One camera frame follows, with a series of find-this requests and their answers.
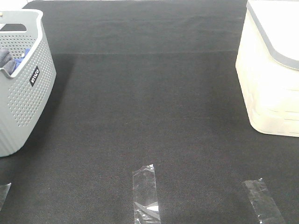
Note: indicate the grey terry towel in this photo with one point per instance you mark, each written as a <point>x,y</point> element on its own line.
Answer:
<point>6,61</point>

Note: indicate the black table mat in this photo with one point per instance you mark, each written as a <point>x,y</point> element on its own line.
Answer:
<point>139,83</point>

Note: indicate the centre clear tape strip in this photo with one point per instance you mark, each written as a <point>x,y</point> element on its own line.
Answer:
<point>145,202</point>

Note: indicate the clear tape strip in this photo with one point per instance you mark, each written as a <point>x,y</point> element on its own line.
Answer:
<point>145,202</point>
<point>262,202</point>
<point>4,189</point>

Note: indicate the grey perforated laundry basket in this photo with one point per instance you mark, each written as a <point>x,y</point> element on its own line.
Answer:
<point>24,94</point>

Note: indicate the cream white storage basket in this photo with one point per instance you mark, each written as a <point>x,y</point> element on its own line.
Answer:
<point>267,66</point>

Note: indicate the blue cloth in basket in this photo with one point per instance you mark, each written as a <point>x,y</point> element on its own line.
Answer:
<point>18,61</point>

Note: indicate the right clear tape strip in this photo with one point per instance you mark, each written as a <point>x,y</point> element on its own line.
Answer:
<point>262,202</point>

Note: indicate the left clear tape strip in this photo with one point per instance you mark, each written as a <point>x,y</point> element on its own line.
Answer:
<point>4,189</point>

